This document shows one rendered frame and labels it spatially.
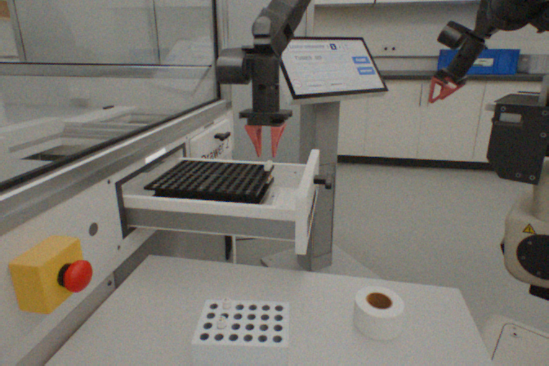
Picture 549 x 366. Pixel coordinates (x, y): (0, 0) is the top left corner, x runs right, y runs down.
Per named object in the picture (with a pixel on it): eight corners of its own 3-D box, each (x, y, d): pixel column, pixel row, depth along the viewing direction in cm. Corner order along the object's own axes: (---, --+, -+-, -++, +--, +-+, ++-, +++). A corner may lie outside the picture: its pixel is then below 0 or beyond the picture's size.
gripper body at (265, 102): (286, 122, 72) (287, 85, 70) (238, 121, 74) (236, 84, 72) (292, 118, 78) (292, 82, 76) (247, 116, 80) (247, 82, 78)
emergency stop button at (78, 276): (98, 280, 49) (93, 254, 48) (77, 300, 46) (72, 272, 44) (78, 278, 50) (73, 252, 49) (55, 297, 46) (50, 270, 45)
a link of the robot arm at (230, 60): (272, 15, 69) (284, 37, 77) (218, 17, 73) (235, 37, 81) (264, 75, 68) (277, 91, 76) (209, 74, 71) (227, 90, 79)
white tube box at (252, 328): (288, 323, 55) (288, 301, 54) (287, 371, 47) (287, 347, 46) (207, 320, 55) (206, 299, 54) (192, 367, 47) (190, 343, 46)
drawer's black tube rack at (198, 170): (274, 190, 84) (274, 164, 82) (256, 226, 68) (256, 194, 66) (185, 185, 88) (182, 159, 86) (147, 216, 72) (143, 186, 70)
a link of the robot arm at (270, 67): (274, 53, 69) (283, 53, 74) (240, 53, 71) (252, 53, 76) (274, 90, 71) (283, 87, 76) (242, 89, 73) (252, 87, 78)
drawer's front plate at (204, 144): (231, 150, 123) (229, 118, 120) (198, 180, 96) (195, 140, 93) (226, 150, 124) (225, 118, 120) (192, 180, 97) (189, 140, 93)
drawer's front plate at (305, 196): (318, 192, 88) (319, 149, 85) (305, 256, 61) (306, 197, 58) (310, 191, 89) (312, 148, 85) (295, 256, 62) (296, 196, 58)
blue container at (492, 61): (499, 72, 367) (503, 48, 360) (517, 74, 329) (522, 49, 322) (435, 71, 377) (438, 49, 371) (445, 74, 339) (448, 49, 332)
